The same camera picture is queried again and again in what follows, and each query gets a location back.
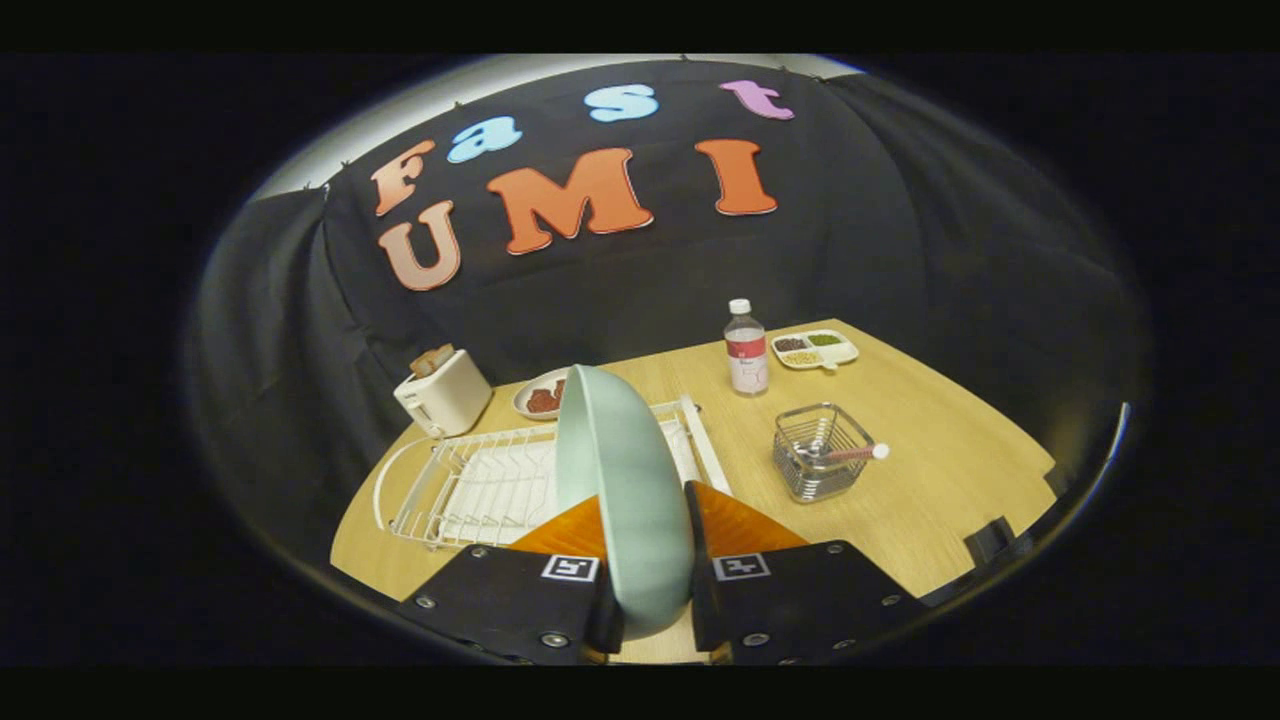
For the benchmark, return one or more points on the toast slices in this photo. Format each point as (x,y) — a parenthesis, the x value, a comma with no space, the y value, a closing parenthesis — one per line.
(432,360)

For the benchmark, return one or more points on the dark block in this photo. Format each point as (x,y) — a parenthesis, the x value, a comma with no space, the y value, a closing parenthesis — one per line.
(995,545)

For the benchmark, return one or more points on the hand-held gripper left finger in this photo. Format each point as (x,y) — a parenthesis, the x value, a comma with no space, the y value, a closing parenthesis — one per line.
(500,600)

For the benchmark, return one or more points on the mint green plate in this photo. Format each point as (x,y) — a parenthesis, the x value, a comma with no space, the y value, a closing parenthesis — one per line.
(630,500)

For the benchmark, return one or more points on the white divided bean tray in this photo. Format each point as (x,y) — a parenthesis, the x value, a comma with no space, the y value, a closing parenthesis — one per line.
(835,352)

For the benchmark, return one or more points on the small white plate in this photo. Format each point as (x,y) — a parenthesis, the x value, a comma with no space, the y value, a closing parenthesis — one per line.
(525,400)

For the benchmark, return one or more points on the black backdrop cloth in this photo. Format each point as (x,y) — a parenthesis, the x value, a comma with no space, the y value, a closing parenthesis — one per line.
(950,220)

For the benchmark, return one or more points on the clear plastic water bottle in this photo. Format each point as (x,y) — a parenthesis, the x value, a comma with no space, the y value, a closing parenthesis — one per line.
(747,360)

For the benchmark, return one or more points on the white toaster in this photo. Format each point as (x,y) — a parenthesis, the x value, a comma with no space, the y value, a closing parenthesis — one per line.
(448,400)

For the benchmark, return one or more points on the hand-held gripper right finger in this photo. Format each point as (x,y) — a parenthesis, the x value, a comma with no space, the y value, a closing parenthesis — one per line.
(800,600)

